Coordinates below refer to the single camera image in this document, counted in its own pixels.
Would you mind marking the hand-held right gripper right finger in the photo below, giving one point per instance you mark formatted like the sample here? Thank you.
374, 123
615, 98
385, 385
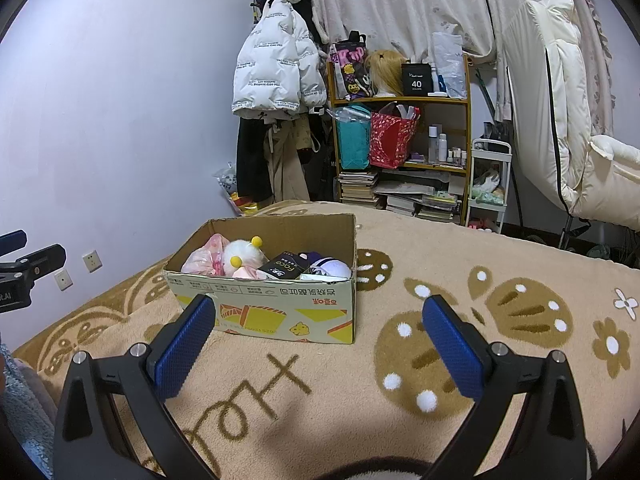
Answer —
452, 345

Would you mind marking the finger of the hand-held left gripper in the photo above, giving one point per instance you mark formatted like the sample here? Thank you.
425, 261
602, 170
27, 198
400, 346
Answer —
12, 241
40, 260

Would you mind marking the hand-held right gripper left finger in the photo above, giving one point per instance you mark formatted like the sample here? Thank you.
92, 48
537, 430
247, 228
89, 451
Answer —
185, 345

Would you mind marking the pink cloth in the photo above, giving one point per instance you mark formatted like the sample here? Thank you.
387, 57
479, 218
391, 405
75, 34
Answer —
202, 260

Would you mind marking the printed cardboard box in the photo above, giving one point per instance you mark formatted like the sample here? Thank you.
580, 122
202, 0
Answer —
280, 315

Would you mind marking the white plush with yellow pompoms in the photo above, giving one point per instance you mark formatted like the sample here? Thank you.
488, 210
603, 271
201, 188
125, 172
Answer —
245, 255

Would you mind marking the black packet with barcode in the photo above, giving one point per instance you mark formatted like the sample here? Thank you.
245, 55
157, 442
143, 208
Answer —
285, 265

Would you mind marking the purple plush doll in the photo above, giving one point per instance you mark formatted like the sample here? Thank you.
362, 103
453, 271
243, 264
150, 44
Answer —
330, 265

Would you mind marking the grey-blue fleece garment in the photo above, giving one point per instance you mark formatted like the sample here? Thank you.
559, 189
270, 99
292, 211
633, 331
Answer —
25, 410

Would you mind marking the beige patterned blanket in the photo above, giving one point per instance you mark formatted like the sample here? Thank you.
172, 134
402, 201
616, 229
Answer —
350, 410

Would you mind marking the white trolley cart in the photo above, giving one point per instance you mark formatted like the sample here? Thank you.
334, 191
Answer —
492, 210

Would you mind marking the pile of books and papers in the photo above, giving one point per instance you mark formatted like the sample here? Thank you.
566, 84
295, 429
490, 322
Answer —
420, 195

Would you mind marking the clear plastic bag of things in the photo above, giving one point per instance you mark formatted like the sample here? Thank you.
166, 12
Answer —
227, 180

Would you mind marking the stack of books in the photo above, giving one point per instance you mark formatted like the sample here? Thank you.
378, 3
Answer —
357, 187

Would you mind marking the black hanging coat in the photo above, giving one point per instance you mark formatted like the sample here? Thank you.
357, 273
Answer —
250, 160

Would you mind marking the short white bottle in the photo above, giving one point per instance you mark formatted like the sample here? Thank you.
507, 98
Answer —
443, 149

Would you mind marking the tall white bottle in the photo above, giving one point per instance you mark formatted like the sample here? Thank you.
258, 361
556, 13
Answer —
433, 145

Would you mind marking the tan hanging coat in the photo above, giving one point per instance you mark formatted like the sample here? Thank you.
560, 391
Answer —
287, 170

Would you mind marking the red patterned bag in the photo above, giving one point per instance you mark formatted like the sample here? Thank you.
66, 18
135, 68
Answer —
390, 140

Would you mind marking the teal bag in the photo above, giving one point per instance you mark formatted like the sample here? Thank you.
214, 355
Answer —
352, 142

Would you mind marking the yellow wooden shelf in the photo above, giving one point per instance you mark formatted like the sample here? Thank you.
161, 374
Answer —
400, 101

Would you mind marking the white padded recliner chair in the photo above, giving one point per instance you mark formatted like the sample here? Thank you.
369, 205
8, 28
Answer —
540, 110

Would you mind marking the black carton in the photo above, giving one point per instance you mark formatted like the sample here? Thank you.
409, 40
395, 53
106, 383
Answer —
416, 80

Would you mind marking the white plastic bag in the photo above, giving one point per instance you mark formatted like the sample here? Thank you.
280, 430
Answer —
449, 65

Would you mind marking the blonde wig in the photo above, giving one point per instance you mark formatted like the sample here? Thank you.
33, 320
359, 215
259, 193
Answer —
385, 72

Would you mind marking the pink and black patterned bag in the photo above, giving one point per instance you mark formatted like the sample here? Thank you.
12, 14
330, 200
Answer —
350, 67

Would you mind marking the white puffer jacket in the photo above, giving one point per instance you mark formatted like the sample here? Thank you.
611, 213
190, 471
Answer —
275, 60

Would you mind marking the white wall socket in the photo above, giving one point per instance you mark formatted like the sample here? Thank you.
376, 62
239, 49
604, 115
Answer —
63, 280
91, 260

